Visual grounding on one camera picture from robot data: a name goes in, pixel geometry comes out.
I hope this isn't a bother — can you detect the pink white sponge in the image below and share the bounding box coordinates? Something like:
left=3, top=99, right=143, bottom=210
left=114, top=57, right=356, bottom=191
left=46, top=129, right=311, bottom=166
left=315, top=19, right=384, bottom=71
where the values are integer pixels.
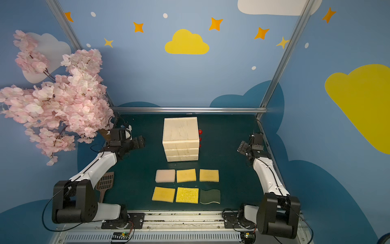
left=155, top=169, right=176, bottom=183

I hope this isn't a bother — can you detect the cream drawer cabinet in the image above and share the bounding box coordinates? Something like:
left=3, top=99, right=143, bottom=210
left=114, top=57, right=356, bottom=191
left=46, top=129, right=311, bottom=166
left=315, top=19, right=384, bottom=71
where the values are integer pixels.
left=162, top=117, right=200, bottom=162

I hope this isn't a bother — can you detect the green scouring sponge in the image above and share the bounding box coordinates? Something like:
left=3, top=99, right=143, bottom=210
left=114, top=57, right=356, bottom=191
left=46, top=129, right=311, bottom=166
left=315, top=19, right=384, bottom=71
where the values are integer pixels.
left=200, top=189, right=221, bottom=205

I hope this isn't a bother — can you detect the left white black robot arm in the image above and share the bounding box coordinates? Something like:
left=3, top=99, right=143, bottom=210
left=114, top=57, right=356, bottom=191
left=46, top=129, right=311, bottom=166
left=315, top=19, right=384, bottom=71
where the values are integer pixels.
left=52, top=128, right=145, bottom=228

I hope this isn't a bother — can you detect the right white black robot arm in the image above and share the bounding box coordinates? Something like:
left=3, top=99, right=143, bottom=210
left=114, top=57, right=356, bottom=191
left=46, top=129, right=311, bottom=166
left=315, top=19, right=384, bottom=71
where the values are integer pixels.
left=238, top=133, right=301, bottom=239

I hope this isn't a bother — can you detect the brown slotted spatula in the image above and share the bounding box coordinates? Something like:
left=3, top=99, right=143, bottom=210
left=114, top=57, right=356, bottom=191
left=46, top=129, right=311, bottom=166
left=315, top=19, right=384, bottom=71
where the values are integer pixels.
left=95, top=172, right=114, bottom=203

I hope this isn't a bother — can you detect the pink cherry blossom tree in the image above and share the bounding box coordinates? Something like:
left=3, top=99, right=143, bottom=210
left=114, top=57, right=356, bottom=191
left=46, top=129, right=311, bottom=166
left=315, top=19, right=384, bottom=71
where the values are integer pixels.
left=1, top=49, right=114, bottom=165

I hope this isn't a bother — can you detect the left green circuit board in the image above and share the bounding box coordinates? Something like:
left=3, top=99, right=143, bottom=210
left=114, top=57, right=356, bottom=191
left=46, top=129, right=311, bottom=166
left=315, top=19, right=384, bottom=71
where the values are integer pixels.
left=110, top=232, right=131, bottom=244

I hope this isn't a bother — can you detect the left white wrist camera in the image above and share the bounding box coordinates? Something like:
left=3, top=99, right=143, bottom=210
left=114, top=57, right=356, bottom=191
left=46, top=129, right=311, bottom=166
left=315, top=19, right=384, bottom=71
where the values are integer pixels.
left=120, top=124, right=132, bottom=140

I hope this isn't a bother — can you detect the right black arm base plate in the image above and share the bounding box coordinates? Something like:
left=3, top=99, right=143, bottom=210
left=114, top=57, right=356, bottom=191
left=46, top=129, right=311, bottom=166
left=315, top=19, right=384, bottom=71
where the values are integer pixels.
left=221, top=211, right=257, bottom=230

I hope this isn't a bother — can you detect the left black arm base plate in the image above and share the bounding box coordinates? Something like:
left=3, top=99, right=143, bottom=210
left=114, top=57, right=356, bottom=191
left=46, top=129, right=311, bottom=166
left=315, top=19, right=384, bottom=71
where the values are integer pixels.
left=101, top=212, right=145, bottom=230

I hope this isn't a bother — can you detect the aluminium front rail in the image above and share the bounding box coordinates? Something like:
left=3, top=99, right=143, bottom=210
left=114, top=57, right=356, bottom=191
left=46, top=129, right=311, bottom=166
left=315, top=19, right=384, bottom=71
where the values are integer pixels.
left=50, top=210, right=314, bottom=244

